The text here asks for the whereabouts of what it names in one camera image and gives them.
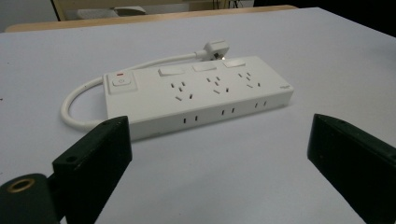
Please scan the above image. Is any white power strip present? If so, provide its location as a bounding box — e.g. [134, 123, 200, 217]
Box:
[102, 55, 295, 142]

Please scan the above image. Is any white power cable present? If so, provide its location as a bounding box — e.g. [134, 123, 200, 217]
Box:
[60, 52, 207, 132]

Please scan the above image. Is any white power plug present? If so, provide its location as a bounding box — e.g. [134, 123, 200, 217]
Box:
[195, 38, 231, 62]

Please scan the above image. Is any grey chair seat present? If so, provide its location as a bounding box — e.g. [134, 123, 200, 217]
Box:
[113, 6, 148, 17]

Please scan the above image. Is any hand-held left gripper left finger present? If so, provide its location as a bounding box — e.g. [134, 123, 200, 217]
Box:
[51, 115, 134, 224]

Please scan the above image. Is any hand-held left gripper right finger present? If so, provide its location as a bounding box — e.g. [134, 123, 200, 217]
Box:
[306, 113, 396, 224]

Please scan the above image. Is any wooden table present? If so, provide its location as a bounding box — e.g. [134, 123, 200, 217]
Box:
[4, 4, 299, 34]

